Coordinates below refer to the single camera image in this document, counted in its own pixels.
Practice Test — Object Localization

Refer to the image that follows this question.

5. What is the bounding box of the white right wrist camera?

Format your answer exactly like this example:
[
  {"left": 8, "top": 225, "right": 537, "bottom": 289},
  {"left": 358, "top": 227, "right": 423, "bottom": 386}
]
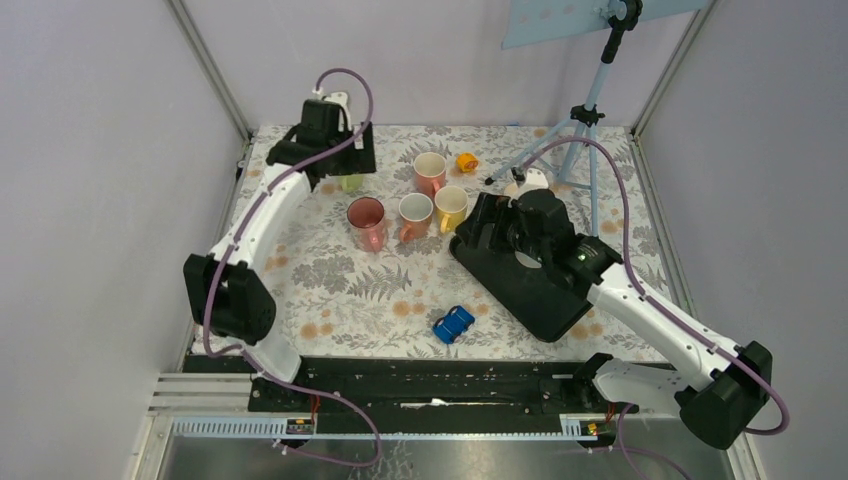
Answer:
[{"left": 512, "top": 168, "right": 549, "bottom": 197}]

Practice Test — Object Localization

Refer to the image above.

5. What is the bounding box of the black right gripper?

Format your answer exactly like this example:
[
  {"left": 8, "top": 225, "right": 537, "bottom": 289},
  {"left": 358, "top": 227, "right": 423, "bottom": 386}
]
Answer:
[{"left": 454, "top": 192, "right": 549, "bottom": 264}]

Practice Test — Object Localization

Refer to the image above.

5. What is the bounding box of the terracotta floral mug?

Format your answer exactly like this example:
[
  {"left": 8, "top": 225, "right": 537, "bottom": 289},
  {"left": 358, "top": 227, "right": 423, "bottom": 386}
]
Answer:
[{"left": 398, "top": 193, "right": 434, "bottom": 243}]

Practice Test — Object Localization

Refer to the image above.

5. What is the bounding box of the pink ceramic mug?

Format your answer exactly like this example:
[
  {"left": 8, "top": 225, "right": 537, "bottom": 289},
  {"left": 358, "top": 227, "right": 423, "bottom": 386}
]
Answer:
[{"left": 413, "top": 152, "right": 447, "bottom": 197}]

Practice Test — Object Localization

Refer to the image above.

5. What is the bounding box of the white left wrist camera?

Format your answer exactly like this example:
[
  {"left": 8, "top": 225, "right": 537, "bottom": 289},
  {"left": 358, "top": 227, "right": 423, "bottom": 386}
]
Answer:
[{"left": 313, "top": 89, "right": 352, "bottom": 132}]

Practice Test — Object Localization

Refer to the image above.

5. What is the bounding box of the large pink speckled mug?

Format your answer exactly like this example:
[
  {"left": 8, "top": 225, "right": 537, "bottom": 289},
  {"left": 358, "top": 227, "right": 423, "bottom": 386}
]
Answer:
[{"left": 346, "top": 197, "right": 387, "bottom": 253}]

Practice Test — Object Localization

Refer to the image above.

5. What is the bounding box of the light blue mug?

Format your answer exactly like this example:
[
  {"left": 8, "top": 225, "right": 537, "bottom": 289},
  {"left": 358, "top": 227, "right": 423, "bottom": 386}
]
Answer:
[{"left": 515, "top": 251, "right": 541, "bottom": 269}]

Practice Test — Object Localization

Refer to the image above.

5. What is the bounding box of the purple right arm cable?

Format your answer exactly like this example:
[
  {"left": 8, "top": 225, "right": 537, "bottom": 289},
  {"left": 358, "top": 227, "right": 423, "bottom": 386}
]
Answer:
[{"left": 516, "top": 135, "right": 792, "bottom": 480}]

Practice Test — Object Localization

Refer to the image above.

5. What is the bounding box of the small orange toy cup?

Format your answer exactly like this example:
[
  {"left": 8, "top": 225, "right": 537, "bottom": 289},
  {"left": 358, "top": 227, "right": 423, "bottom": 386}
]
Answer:
[{"left": 455, "top": 152, "right": 479, "bottom": 173}]

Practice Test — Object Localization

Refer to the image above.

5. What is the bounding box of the blue toy car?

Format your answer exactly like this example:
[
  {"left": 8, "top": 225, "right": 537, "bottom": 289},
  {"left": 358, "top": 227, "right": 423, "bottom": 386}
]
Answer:
[{"left": 432, "top": 305, "right": 475, "bottom": 344}]

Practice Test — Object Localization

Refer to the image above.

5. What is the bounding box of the floral patterned table mat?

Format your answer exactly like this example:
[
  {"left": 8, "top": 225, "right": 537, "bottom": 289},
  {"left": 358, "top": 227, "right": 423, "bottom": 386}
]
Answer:
[{"left": 259, "top": 126, "right": 660, "bottom": 362}]

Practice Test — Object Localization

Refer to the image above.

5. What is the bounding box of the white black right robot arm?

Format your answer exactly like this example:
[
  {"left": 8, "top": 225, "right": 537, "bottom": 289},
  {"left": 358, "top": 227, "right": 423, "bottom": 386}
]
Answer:
[{"left": 449, "top": 189, "right": 775, "bottom": 450}]

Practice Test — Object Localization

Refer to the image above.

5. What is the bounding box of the beige patterned tall mug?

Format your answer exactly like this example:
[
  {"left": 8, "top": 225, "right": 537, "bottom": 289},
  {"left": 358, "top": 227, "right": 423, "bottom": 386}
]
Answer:
[{"left": 503, "top": 183, "right": 520, "bottom": 199}]

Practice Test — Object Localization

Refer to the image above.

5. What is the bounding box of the yellow ceramic mug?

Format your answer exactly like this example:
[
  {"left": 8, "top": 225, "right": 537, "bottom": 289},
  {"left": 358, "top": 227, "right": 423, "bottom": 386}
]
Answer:
[{"left": 433, "top": 185, "right": 469, "bottom": 234}]

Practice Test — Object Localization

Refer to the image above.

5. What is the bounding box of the black plastic tray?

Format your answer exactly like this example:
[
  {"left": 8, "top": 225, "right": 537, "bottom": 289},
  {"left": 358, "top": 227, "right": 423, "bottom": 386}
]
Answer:
[{"left": 448, "top": 225, "right": 596, "bottom": 344}]

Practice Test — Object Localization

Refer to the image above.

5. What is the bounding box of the light blue perforated board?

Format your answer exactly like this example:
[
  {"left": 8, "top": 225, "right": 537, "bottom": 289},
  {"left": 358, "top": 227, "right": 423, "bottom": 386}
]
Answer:
[{"left": 501, "top": 0, "right": 707, "bottom": 50}]

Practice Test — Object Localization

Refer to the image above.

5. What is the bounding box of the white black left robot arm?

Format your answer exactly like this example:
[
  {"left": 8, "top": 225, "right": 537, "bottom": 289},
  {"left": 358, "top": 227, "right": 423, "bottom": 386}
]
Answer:
[{"left": 183, "top": 92, "right": 376, "bottom": 411}]

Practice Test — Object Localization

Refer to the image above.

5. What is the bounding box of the light green mug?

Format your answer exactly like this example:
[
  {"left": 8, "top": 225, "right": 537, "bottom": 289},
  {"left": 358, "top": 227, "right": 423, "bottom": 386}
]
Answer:
[{"left": 338, "top": 174, "right": 364, "bottom": 193}]

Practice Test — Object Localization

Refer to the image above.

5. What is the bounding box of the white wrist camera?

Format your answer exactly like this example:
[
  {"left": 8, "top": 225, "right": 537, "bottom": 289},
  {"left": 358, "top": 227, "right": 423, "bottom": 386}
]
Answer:
[
  {"left": 512, "top": 168, "right": 549, "bottom": 197},
  {"left": 313, "top": 89, "right": 352, "bottom": 132}
]

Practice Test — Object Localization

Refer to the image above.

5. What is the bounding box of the light blue tripod stand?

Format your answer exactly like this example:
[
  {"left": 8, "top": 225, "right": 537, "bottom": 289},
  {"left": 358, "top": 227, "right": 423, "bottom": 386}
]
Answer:
[{"left": 484, "top": 23, "right": 636, "bottom": 234}]

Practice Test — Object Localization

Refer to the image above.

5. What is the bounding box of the white slotted cable duct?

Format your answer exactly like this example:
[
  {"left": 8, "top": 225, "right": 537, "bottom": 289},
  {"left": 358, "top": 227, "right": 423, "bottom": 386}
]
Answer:
[{"left": 173, "top": 411, "right": 605, "bottom": 442}]

